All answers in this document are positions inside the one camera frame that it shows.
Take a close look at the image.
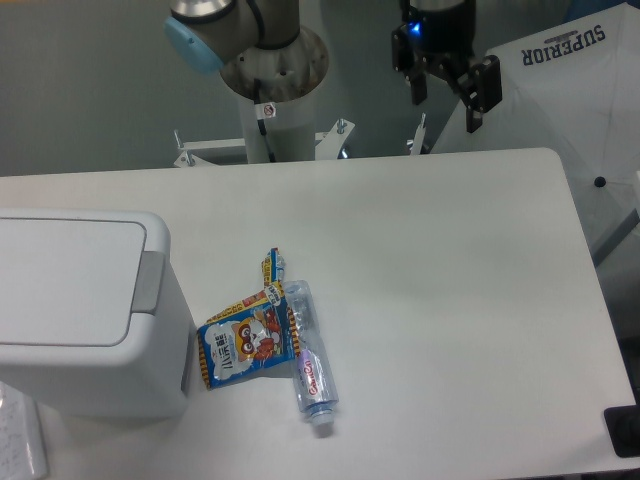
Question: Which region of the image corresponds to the white trash can lid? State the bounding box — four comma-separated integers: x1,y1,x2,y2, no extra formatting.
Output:
1,211,170,347

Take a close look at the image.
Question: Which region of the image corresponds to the blue snack bag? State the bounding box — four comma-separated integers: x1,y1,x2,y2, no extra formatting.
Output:
197,248,300,390

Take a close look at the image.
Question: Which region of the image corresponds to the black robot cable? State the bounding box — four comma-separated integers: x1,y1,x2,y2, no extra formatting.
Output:
244,0,277,164

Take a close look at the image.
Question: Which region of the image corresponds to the white SUPERIOR umbrella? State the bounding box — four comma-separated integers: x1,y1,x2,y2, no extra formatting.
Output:
433,3,639,247

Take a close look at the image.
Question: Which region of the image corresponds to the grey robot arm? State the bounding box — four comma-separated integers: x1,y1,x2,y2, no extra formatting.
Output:
163,1,503,133

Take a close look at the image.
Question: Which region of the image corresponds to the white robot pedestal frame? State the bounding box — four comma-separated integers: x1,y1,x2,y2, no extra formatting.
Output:
173,94,428,168

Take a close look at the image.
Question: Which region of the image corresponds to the white trash can body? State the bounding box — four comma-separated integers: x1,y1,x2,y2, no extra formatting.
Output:
1,208,194,417

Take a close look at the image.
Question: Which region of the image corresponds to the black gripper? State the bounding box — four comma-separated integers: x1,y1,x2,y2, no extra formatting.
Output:
391,1,502,133

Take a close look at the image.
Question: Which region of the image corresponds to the crushed clear plastic bottle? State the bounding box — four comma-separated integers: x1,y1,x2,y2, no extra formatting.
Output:
284,280,339,438

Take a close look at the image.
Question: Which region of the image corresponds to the black clamp at table edge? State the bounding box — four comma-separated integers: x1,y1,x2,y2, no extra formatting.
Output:
604,405,639,458

